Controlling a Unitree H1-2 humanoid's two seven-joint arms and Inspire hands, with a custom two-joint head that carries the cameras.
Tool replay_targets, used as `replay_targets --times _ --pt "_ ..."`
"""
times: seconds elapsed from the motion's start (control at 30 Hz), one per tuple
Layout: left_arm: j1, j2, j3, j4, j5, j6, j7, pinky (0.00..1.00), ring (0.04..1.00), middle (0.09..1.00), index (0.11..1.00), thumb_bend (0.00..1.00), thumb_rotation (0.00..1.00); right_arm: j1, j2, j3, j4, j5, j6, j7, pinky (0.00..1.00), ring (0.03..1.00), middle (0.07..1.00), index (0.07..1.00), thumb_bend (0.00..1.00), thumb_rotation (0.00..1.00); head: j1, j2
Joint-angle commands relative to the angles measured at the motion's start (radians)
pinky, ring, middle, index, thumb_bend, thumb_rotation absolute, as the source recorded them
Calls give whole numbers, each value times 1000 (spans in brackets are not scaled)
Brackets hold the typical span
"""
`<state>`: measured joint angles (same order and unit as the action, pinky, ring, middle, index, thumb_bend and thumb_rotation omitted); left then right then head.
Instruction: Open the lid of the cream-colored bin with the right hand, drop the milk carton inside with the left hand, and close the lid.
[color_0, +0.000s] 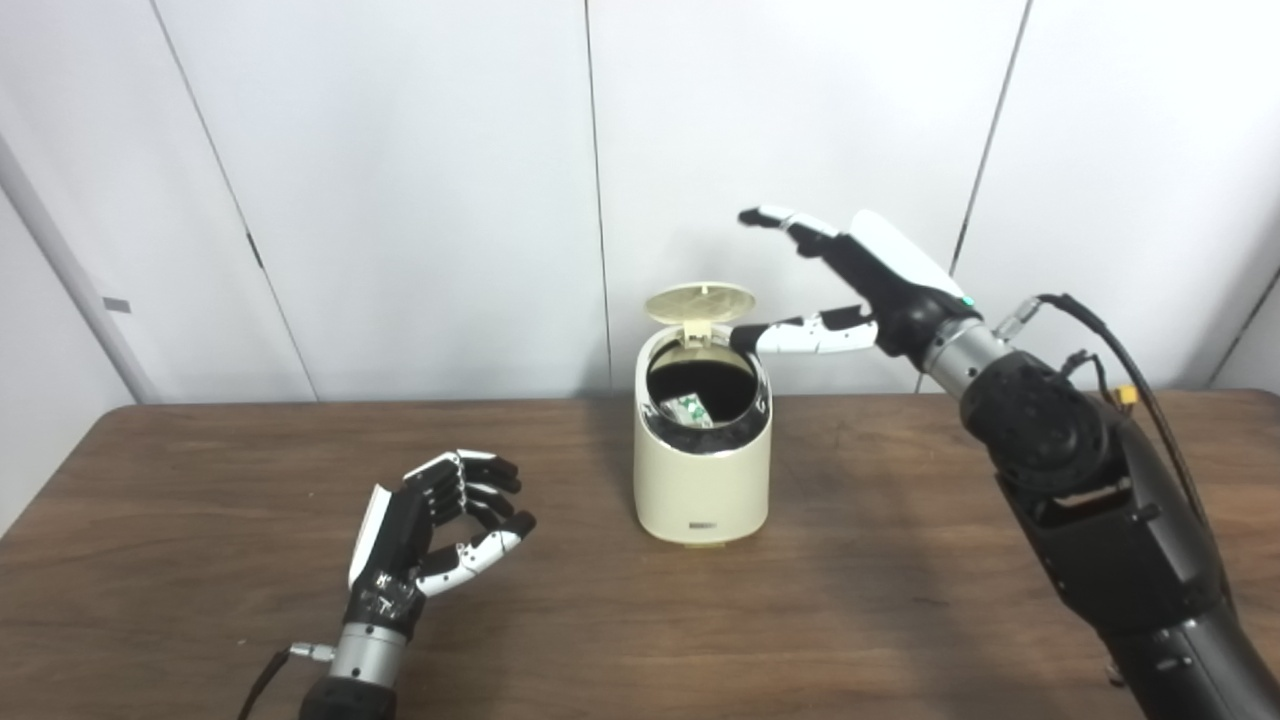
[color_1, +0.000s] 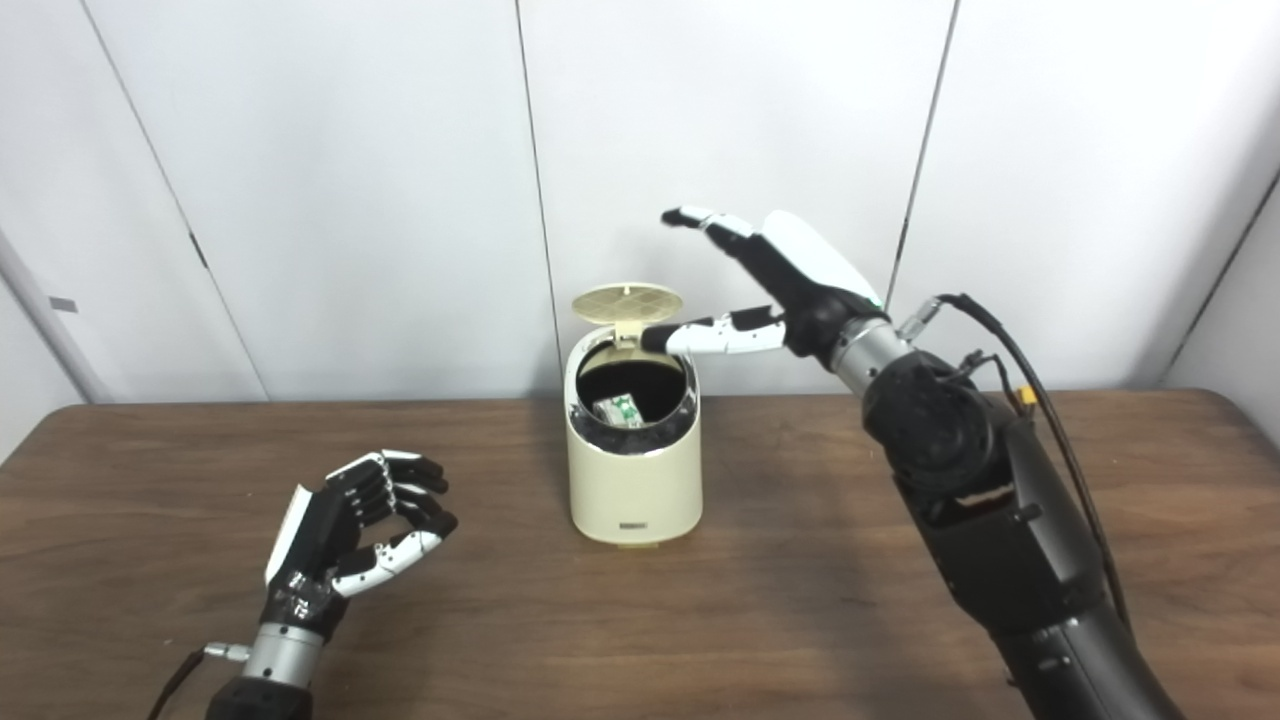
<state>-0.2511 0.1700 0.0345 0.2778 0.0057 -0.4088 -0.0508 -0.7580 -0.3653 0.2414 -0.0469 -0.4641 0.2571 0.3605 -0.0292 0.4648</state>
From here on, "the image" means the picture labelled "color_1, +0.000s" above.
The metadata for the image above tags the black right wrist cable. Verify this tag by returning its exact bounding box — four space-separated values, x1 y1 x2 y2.
897 293 1133 633

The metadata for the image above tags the cream-colored bin body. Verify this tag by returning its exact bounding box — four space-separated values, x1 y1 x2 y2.
564 330 703 548

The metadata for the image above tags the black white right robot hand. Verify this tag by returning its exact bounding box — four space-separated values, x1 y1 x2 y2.
641 206 889 366

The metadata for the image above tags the white corner post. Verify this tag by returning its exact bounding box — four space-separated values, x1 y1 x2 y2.
0 230 113 404

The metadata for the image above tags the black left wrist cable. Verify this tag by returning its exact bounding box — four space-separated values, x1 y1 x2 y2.
148 643 251 720

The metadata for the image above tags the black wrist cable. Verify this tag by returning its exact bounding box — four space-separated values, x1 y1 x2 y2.
897 293 1133 633
148 643 251 720

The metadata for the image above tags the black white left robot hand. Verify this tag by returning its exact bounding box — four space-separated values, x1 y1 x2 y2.
260 450 459 641

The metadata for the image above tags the cream round bin lid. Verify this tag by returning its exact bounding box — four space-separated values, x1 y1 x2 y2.
571 284 685 348

